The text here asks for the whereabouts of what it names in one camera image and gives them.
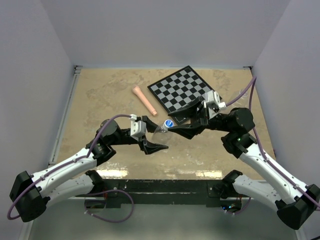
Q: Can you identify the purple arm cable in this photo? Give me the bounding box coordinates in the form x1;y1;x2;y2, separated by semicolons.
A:
224;76;320;216
6;114;136;223

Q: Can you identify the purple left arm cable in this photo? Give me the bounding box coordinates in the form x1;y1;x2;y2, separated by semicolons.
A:
6;114;136;223

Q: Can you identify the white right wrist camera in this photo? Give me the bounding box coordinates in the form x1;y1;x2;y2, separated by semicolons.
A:
202;90;227;120

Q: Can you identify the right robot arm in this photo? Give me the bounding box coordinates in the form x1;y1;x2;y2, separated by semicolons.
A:
168;99;320;230

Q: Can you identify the pink cylindrical handle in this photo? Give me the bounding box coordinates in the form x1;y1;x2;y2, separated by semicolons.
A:
132;86;158;117

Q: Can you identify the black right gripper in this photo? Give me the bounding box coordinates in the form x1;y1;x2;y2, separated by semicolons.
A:
168;96;234;139

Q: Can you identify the clear plastic bottle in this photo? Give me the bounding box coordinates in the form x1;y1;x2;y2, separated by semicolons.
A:
152;124;173;145
231;88;251;106

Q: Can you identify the aluminium frame rail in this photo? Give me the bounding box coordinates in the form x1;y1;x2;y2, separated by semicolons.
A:
18;65;83;240

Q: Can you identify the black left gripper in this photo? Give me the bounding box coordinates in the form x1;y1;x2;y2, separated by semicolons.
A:
109;116;169;154

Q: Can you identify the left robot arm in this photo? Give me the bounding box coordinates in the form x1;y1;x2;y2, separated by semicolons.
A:
7;114;168;223

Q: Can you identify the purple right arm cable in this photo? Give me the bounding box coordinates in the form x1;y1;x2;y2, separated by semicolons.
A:
224;76;320;216

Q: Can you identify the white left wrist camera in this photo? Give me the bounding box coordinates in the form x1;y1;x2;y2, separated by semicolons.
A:
129;114;147;140

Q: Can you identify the blue white bottle cap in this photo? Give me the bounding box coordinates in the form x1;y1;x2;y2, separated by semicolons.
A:
162;119;174;131

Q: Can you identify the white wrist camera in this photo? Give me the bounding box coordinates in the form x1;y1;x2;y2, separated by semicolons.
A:
129;114;147;140
202;90;227;120

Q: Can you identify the black white checkerboard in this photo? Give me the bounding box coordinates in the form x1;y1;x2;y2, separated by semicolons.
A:
147;65;213;113

